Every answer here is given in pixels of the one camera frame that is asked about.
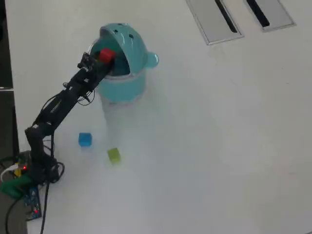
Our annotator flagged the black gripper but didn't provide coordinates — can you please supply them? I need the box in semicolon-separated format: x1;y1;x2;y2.
81;49;117;90

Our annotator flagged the red cube block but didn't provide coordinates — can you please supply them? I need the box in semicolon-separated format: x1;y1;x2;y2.
98;48;116;63

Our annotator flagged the blue cube block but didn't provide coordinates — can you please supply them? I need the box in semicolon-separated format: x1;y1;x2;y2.
78;132;93;148

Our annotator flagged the green cube block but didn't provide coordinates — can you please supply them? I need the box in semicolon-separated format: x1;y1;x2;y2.
107;147;122;164

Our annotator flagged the teal whale-shaped bin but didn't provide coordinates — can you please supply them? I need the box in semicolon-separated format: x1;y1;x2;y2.
86;22;159;107

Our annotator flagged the dark grey furniture piece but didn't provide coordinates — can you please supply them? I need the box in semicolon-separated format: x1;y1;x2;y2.
0;85;20;156

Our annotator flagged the grey board with red light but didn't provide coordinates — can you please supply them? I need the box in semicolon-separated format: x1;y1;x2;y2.
18;150;34;173

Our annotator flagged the blue controller circuit board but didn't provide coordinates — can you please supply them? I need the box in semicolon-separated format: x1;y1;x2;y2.
23;186;42;220

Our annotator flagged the green table clamp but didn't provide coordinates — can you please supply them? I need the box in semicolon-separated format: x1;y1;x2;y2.
0;174;32;199

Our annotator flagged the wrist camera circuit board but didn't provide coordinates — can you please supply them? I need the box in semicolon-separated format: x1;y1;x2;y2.
77;52;97;72

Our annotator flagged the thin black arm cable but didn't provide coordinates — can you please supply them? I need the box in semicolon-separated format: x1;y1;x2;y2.
62;81;96;107

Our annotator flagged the silver table cable hatch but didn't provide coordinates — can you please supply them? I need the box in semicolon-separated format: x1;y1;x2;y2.
185;0;244;46
243;0;296;32

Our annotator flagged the white cable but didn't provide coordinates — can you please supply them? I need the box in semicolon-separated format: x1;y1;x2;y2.
0;163;20;182

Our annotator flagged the thick braided black cable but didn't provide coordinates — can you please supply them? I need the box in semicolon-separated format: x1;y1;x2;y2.
40;180;52;234

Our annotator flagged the black power cable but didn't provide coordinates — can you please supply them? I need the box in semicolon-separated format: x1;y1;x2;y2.
4;197;22;234

